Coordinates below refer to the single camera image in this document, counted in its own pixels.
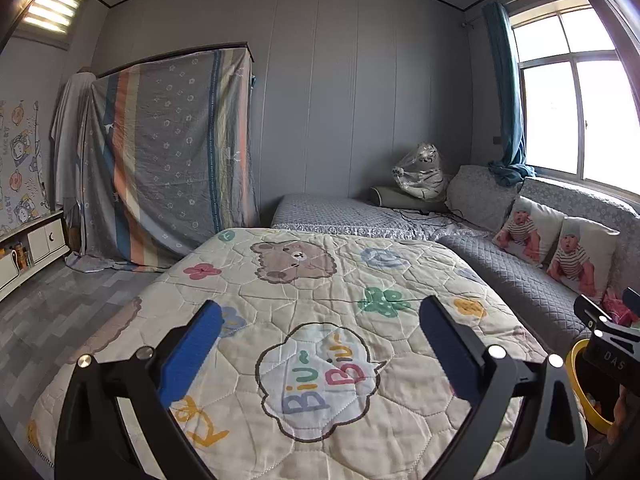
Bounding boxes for cartoon bear printed quilt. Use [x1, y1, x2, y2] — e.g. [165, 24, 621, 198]
[27, 227, 551, 480]

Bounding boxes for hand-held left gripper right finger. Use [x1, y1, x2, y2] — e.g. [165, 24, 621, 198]
[417, 296, 587, 480]

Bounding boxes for grey quilted sofa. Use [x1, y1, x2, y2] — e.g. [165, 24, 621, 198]
[270, 164, 640, 346]

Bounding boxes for baby print pillow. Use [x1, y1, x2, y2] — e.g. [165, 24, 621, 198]
[546, 216, 621, 306]
[492, 196, 566, 267]

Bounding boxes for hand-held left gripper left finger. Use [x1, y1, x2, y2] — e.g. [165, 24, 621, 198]
[54, 300, 223, 480]

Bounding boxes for large window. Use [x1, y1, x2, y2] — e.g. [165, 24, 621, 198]
[510, 5, 640, 196]

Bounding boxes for striped flower sheet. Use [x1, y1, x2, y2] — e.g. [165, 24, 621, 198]
[65, 45, 261, 273]

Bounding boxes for small window with blind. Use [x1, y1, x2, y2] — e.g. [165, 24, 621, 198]
[22, 0, 83, 38]

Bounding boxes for tiger plush in plastic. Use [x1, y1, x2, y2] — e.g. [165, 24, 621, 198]
[391, 142, 448, 201]

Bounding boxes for grey bolster pillow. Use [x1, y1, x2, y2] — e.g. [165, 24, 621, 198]
[370, 186, 451, 212]

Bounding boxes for white hanging cloth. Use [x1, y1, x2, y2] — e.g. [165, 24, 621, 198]
[50, 72, 98, 211]

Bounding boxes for short blue curtain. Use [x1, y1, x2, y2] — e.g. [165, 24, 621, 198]
[481, 2, 536, 187]

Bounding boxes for white low cabinet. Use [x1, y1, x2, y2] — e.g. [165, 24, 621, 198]
[0, 210, 71, 301]

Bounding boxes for pink cloth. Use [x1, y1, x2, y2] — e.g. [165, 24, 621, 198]
[602, 287, 638, 328]

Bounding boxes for yellow trash bin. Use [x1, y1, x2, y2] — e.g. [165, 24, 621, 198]
[566, 338, 616, 436]

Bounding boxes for person's right hand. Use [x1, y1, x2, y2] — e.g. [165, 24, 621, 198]
[612, 387, 633, 443]

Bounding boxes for cartoon wall poster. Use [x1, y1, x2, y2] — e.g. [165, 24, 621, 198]
[0, 100, 48, 233]

